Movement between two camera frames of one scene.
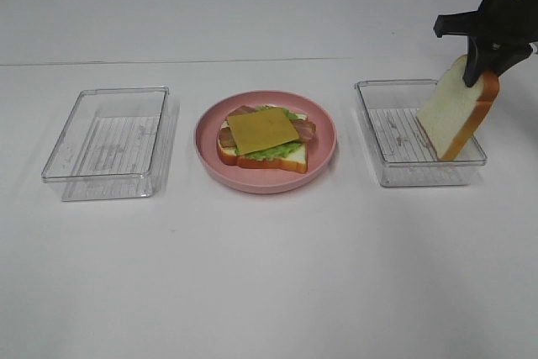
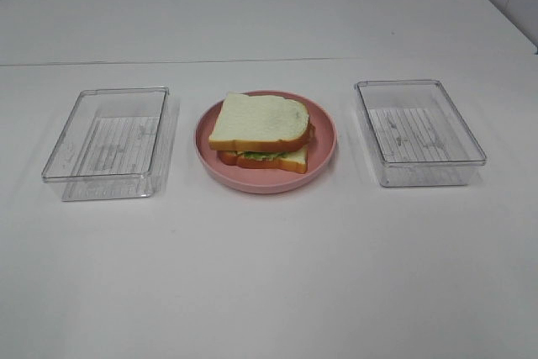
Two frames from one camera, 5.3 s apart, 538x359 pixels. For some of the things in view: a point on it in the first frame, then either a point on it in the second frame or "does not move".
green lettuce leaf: [275, 151] does not move
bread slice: [294, 160] does not move
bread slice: [450, 113] -> [255, 123]
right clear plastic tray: [404, 153] does not move
